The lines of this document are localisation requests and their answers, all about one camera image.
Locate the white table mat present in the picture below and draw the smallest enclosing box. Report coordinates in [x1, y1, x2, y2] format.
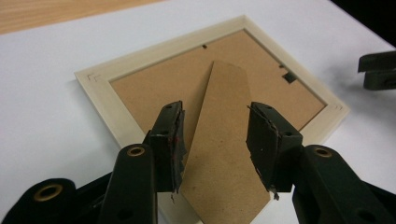
[0, 0, 396, 224]

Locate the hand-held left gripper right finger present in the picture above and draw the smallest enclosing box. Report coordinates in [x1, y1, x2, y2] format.
[245, 102, 396, 224]

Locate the wooden picture frame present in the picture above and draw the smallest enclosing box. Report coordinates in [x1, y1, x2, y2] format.
[74, 14, 351, 224]

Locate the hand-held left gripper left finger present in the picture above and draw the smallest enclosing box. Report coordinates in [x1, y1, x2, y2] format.
[98, 100, 188, 224]

